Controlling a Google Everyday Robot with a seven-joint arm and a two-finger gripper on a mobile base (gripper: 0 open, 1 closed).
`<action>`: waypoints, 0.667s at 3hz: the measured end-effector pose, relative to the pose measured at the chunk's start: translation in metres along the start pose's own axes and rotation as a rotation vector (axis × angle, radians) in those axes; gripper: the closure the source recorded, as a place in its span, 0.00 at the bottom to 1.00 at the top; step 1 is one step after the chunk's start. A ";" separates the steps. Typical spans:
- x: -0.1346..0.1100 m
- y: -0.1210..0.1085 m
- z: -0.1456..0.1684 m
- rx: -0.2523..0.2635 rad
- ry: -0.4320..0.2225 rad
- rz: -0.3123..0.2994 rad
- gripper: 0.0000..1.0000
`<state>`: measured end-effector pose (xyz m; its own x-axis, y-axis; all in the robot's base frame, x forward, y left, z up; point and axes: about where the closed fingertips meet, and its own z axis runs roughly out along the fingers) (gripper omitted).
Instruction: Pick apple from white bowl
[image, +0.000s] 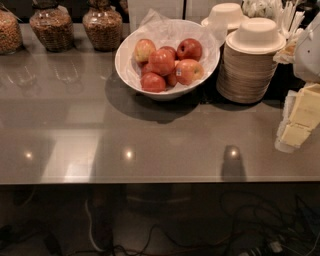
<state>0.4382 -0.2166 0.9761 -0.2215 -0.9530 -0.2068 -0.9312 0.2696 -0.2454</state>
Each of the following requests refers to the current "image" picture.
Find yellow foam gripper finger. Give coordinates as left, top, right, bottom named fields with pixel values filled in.
left=275, top=83, right=320, bottom=153

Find red yellow apple with sticker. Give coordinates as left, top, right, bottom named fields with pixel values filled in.
left=175, top=59, right=204, bottom=85

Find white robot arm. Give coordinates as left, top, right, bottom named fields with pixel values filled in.
left=275, top=13, right=320, bottom=153

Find white paper bowl rear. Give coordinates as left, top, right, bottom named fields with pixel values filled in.
left=201, top=3, right=247, bottom=30

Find red apple back right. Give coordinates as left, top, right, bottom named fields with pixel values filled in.
left=177, top=38, right=202, bottom=61

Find red apple centre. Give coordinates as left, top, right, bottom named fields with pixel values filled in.
left=148, top=49, right=175, bottom=76

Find red apple front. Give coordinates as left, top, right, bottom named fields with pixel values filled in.
left=140, top=72, right=166, bottom=93

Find large white ceramic bowl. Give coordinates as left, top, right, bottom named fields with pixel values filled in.
left=114, top=18, right=221, bottom=102

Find pale red apple back left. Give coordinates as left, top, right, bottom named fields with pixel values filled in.
left=134, top=39, right=156, bottom=63

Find stack of brown paper plates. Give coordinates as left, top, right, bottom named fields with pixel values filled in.
left=216, top=31, right=286, bottom=104

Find glass jar of granola right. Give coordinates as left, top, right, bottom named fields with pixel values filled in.
left=82, top=0, right=122, bottom=52

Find glass jar of granola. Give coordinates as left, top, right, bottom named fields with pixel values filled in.
left=29, top=0, right=74, bottom=52
left=82, top=0, right=122, bottom=52

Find glass jar of granola middle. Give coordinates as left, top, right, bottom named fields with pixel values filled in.
left=29, top=0, right=74, bottom=52

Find glass jar of cereal left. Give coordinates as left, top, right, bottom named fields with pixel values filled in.
left=0, top=9, right=23, bottom=55

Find black cables on floor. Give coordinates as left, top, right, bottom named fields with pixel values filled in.
left=66, top=189, right=320, bottom=256

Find white cable on floor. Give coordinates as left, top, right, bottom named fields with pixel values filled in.
left=84, top=199, right=106, bottom=253

